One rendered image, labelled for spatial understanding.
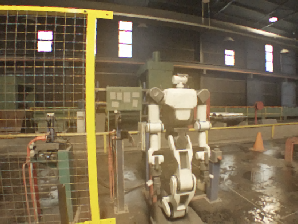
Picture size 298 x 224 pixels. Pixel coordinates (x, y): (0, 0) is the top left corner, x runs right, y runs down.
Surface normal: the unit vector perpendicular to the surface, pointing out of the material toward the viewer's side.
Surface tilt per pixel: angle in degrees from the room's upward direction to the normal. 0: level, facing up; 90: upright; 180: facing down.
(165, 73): 90
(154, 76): 90
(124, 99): 90
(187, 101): 90
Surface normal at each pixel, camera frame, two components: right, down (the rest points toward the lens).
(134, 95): 0.25, 0.04
